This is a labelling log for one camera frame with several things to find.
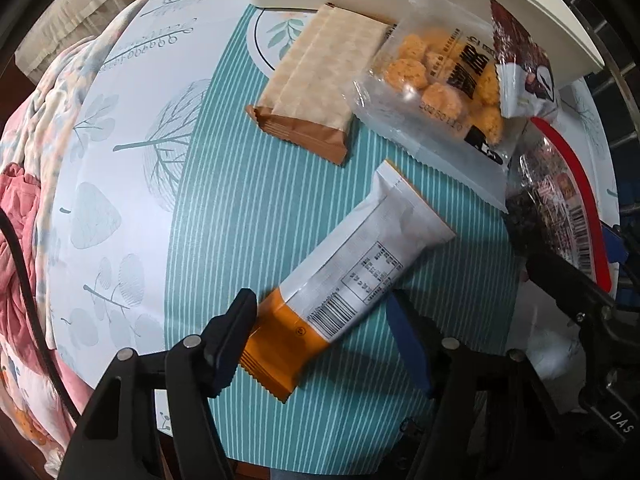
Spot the black cable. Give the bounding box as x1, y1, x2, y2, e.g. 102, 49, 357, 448
0, 210, 82, 423

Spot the beige cushion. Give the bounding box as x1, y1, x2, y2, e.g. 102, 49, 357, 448
14, 0, 152, 82

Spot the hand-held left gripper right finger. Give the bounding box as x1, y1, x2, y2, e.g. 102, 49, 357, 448
386, 289, 623, 480

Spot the pink blanket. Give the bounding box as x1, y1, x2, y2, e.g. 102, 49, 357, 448
0, 164, 101, 403

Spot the red-edged cookie packet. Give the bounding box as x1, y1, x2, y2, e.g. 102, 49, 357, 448
504, 115, 620, 295

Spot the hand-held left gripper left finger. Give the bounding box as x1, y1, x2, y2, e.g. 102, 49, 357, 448
59, 287, 259, 480

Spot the orange and white bar packet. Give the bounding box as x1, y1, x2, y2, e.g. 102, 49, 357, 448
238, 159, 457, 404

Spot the brown and white snack packet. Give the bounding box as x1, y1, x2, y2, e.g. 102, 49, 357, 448
488, 0, 562, 124

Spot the floral blanket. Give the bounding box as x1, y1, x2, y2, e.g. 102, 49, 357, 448
0, 0, 166, 467

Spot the teal striped placemat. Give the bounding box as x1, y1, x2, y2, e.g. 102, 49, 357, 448
164, 2, 526, 462

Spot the clear bag of orange puffs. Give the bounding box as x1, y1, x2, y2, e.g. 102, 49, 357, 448
352, 0, 512, 214

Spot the beige wafer packet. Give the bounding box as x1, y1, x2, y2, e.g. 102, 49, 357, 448
245, 3, 399, 166

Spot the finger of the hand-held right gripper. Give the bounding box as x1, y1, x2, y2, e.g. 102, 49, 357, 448
524, 251, 622, 332
599, 205, 640, 307

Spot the leaf print tablecloth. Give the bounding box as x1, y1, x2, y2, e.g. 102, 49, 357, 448
50, 0, 621, 436

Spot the metal window grille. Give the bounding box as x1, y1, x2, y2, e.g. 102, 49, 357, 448
565, 0, 640, 161

